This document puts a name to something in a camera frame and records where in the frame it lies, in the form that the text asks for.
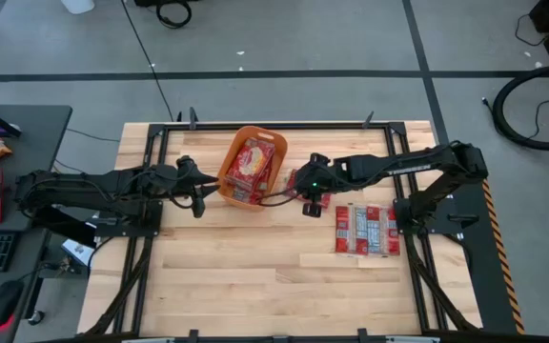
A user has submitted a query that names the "black floor mat hazard stripe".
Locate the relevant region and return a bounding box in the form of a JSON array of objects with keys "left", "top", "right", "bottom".
[{"left": 440, "top": 165, "right": 526, "bottom": 334}]

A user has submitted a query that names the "white container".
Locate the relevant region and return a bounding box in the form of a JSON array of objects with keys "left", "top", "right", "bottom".
[{"left": 59, "top": 0, "right": 95, "bottom": 14}]

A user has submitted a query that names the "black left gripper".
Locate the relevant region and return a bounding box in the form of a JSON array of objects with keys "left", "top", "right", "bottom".
[{"left": 152, "top": 155, "right": 221, "bottom": 219}]

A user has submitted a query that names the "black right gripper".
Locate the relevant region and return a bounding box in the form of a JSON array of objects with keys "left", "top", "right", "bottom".
[{"left": 295, "top": 151, "right": 350, "bottom": 219}]

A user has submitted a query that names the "black metal table frame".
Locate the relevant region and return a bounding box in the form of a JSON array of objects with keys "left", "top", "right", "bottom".
[{"left": 83, "top": 121, "right": 483, "bottom": 343}]

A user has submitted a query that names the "black box under desk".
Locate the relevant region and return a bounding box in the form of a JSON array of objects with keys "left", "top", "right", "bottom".
[{"left": 33, "top": 204, "right": 98, "bottom": 249}]

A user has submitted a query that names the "black computer mouse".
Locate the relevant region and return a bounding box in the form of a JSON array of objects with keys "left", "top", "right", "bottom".
[{"left": 0, "top": 278, "right": 25, "bottom": 330}]

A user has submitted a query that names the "long black floor cable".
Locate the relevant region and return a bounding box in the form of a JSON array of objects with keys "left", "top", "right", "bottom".
[{"left": 120, "top": 0, "right": 175, "bottom": 123}]

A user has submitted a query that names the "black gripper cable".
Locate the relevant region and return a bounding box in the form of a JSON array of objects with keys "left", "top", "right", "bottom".
[{"left": 257, "top": 183, "right": 314, "bottom": 209}]

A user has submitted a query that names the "coiled black cable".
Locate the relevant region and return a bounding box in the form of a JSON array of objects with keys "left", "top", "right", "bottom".
[{"left": 154, "top": 0, "right": 193, "bottom": 29}]

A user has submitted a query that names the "black desk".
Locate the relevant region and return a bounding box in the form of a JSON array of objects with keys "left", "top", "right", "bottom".
[{"left": 0, "top": 104, "right": 73, "bottom": 343}]

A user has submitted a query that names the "orange plastic basket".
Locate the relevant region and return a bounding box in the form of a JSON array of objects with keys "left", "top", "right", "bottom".
[{"left": 215, "top": 125, "right": 289, "bottom": 212}]

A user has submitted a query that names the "thin black cable with plug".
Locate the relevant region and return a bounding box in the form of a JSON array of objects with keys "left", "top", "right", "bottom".
[{"left": 481, "top": 89, "right": 549, "bottom": 140}]

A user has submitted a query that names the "white power box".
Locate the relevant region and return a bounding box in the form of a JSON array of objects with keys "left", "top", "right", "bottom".
[{"left": 60, "top": 237, "right": 95, "bottom": 267}]

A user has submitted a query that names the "thick black hose ring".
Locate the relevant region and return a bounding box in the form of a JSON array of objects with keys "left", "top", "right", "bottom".
[{"left": 492, "top": 64, "right": 549, "bottom": 152}]

